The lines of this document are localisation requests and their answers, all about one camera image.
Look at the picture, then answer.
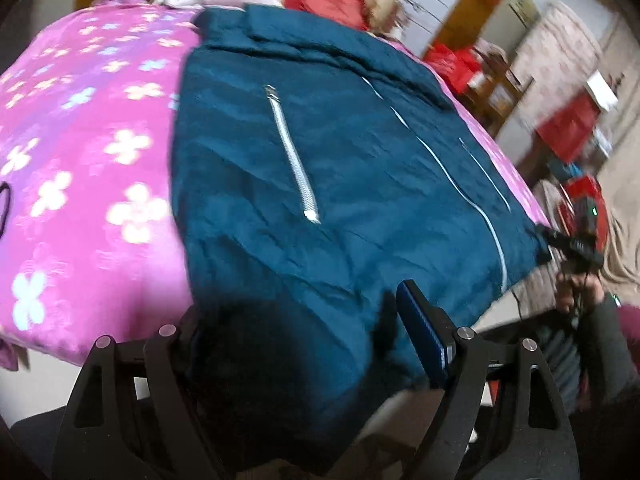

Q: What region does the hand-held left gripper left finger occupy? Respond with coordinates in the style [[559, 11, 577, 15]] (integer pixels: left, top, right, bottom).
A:
[[52, 305, 223, 480]]

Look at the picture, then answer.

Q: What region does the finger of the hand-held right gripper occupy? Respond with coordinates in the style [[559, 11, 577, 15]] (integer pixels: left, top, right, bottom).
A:
[[536, 226, 576, 256]]

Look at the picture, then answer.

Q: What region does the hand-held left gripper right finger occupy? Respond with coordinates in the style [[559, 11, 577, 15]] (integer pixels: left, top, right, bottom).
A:
[[394, 280, 582, 480]]

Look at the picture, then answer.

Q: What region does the teal quilted down jacket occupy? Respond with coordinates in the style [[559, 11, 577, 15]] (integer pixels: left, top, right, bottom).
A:
[[170, 4, 554, 477]]

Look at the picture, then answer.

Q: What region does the person's right forearm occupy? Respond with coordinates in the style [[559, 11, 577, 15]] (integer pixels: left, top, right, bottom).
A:
[[574, 291, 640, 408]]

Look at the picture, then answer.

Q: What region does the person's right hand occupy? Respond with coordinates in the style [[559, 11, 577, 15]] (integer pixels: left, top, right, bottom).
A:
[[556, 274, 602, 315]]

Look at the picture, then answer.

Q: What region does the beige cloth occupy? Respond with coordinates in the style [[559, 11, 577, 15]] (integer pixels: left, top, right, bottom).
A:
[[597, 157, 640, 293]]

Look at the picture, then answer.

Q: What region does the red box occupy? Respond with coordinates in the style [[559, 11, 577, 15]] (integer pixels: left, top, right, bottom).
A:
[[537, 92, 601, 162]]

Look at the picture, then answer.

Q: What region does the white box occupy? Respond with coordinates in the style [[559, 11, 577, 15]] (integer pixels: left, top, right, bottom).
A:
[[584, 72, 622, 112]]

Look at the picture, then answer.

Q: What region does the wooden rack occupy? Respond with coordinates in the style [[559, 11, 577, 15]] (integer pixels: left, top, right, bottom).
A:
[[465, 55, 532, 133]]

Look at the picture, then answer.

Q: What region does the pink floral curtain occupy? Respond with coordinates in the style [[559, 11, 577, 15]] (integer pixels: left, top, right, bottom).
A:
[[509, 2, 602, 113]]

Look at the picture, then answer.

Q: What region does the red shopping bag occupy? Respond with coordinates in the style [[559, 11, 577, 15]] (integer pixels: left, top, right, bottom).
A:
[[424, 42, 482, 95]]

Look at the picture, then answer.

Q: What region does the black hair band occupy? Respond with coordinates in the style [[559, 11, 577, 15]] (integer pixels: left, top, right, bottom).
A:
[[0, 182, 14, 235]]

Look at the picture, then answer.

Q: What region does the pink floral bedsheet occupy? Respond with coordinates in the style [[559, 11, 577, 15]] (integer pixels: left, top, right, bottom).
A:
[[0, 0, 551, 367]]

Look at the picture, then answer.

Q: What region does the framed wall picture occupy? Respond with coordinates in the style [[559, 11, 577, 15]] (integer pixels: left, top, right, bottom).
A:
[[507, 0, 542, 29]]

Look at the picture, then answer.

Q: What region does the wooden door frame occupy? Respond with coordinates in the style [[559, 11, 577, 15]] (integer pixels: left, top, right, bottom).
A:
[[421, 0, 527, 62]]

